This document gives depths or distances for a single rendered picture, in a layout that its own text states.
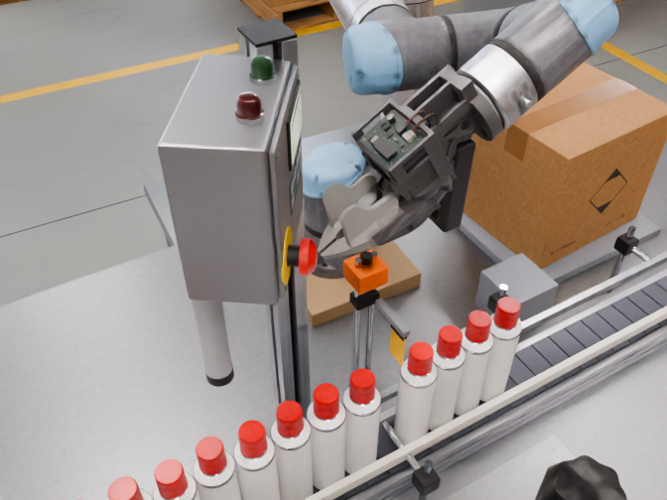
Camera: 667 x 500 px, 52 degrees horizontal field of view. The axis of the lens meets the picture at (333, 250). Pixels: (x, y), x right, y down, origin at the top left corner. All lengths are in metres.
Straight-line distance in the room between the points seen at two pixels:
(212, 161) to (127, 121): 2.97
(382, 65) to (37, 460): 0.82
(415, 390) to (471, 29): 0.47
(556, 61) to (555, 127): 0.64
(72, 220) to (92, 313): 1.63
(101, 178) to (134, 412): 2.08
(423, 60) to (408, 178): 0.15
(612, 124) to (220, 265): 0.89
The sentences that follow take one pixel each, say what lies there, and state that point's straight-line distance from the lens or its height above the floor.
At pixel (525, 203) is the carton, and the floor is 0.98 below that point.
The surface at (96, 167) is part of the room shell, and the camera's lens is 3.27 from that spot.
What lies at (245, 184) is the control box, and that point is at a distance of 0.60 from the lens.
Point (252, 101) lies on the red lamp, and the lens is 0.60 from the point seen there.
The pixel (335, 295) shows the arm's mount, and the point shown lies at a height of 0.86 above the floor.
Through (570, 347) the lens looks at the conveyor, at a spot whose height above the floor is 0.88.
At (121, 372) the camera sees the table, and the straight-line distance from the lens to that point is 1.27.
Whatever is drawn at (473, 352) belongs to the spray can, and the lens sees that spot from 0.99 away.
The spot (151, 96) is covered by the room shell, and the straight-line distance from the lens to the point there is 3.74.
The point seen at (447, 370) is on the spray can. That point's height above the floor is 1.04.
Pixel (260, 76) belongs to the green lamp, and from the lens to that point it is 0.66.
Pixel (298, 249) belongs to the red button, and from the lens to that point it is 0.68.
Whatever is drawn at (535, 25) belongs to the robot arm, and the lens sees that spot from 0.69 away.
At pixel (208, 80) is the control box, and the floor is 1.48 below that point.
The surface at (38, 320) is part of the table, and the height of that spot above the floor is 0.83.
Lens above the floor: 1.79
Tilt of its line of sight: 42 degrees down
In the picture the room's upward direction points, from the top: straight up
